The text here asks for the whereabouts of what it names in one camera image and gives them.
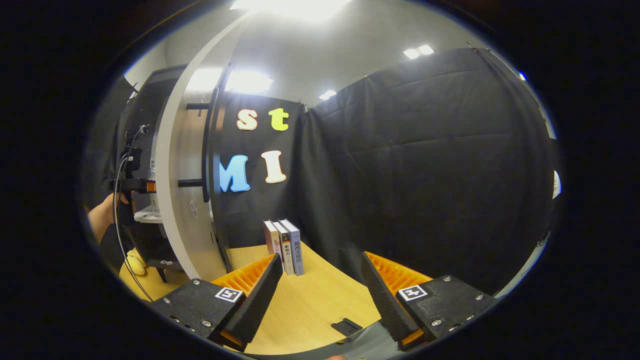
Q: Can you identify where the blue-grey book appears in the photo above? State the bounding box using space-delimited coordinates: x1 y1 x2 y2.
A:
280 218 305 277

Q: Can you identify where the yellow plush toy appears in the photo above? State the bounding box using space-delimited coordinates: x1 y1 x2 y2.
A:
125 248 147 277

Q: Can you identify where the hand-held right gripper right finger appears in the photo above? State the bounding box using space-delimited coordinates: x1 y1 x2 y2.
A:
360 251 501 352

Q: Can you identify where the large ceiling light panel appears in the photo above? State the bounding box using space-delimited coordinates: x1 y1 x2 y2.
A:
230 0 353 23

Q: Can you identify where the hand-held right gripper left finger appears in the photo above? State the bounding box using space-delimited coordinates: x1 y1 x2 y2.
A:
150 252 284 352

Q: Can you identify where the black door handle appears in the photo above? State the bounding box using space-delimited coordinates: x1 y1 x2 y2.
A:
177 62 233 203

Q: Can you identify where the pink-white book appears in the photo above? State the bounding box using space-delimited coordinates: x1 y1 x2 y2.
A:
263 220 285 273

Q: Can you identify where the small black bracket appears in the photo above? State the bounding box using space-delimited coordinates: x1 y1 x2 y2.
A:
331 317 363 337

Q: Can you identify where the black backdrop cloth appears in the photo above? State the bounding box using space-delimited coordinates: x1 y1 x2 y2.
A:
82 47 558 301

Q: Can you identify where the double ceiling light panel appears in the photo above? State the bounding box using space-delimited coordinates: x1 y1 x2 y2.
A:
402 44 436 61

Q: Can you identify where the white book dark label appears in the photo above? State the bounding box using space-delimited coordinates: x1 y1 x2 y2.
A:
272 220 296 276

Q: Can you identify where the white cabinet shelf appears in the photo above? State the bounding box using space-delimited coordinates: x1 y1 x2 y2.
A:
134 205 163 224

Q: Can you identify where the dark grey cabinet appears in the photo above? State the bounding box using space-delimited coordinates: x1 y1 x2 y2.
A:
117 65 173 283

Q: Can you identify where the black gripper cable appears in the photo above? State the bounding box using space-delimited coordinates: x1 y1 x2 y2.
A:
113 125 156 303

